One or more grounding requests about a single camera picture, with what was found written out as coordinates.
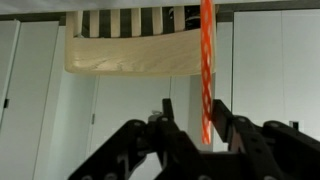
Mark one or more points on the red plastic straw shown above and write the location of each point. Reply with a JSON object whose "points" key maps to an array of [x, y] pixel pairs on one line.
{"points": [[206, 66]]}

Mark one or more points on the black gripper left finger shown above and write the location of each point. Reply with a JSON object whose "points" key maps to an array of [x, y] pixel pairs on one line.
{"points": [[133, 153]]}

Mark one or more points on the black closet door latch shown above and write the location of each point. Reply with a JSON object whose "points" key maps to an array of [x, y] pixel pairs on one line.
{"points": [[6, 103], [294, 125]]}

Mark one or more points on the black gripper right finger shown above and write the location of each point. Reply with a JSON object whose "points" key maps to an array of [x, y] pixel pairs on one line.
{"points": [[276, 153]]}

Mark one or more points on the light wooden slat-back chair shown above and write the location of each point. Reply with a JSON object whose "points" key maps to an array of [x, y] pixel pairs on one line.
{"points": [[133, 56]]}

